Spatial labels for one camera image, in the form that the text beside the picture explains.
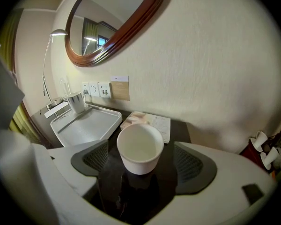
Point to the silver desk lamp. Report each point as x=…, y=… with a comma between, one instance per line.
x=58, y=32

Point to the white wall socket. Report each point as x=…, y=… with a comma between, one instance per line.
x=94, y=88
x=85, y=87
x=105, y=90

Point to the dark wooden desk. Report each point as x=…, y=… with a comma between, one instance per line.
x=135, y=191

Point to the white printed card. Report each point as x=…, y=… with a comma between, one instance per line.
x=154, y=123

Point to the oval wooden framed mirror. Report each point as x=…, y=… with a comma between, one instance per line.
x=135, y=20

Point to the white notepad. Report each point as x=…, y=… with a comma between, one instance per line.
x=56, y=109

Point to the green curtain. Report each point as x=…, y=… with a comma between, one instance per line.
x=9, y=39

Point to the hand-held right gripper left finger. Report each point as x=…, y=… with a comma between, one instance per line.
x=61, y=158

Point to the white rectangular tray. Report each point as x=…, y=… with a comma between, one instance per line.
x=89, y=125

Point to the group of white cups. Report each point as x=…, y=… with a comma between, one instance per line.
x=249, y=149

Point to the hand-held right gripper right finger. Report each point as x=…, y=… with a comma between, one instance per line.
x=236, y=172

